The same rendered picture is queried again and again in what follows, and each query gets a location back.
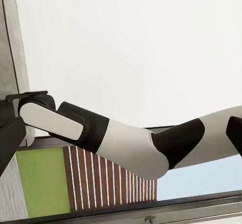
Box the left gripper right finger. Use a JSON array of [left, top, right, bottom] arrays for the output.
[[226, 116, 242, 157]]

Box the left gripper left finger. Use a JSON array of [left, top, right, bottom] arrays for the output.
[[0, 116, 26, 176]]

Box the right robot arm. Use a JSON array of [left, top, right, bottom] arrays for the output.
[[0, 90, 242, 180]]

